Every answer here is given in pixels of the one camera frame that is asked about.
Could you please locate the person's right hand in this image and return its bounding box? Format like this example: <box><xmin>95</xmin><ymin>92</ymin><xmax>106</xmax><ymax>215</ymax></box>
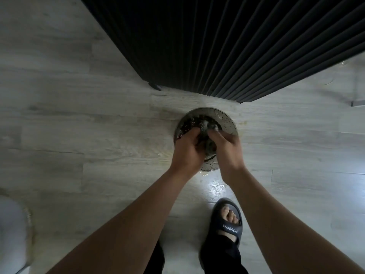
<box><xmin>207</xmin><ymin>129</ymin><xmax>246</xmax><ymax>186</ymax></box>

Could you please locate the person's left hand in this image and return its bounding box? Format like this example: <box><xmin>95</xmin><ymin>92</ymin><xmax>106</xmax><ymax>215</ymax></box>
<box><xmin>170</xmin><ymin>127</ymin><xmax>207</xmax><ymax>180</ymax></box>

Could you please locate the grey scouring pad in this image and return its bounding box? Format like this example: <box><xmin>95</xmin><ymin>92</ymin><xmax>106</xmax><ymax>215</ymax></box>
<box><xmin>200</xmin><ymin>120</ymin><xmax>221</xmax><ymax>133</ymax></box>

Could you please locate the person's left forearm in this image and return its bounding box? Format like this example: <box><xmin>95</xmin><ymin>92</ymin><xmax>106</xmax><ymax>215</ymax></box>
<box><xmin>46</xmin><ymin>168</ymin><xmax>198</xmax><ymax>274</ymax></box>

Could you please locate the person's right forearm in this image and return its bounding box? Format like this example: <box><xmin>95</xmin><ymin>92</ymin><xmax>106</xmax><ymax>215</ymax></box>
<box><xmin>222</xmin><ymin>167</ymin><xmax>365</xmax><ymax>274</ymax></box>

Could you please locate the perforated metal colander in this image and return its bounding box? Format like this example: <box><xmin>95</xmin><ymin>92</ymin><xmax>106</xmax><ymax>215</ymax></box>
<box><xmin>174</xmin><ymin>107</ymin><xmax>239</xmax><ymax>172</ymax></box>

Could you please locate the person's bare foot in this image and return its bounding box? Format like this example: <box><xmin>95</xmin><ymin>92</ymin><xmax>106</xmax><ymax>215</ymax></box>
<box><xmin>221</xmin><ymin>205</ymin><xmax>239</xmax><ymax>243</ymax></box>

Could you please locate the dark blue slide sandal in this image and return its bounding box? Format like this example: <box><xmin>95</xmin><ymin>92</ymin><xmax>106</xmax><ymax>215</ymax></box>
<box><xmin>204</xmin><ymin>198</ymin><xmax>244</xmax><ymax>249</ymax></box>

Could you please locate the black fluted cabinet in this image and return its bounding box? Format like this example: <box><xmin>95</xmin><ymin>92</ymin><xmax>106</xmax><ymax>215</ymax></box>
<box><xmin>79</xmin><ymin>0</ymin><xmax>365</xmax><ymax>104</ymax></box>

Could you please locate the black trouser leg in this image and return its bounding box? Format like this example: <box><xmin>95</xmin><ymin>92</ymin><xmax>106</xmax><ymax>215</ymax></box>
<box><xmin>143</xmin><ymin>240</ymin><xmax>166</xmax><ymax>274</ymax></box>
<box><xmin>199</xmin><ymin>233</ymin><xmax>249</xmax><ymax>274</ymax></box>

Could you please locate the white rounded container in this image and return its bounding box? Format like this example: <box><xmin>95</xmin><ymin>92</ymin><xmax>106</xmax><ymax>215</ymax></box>
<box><xmin>0</xmin><ymin>194</ymin><xmax>35</xmax><ymax>274</ymax></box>

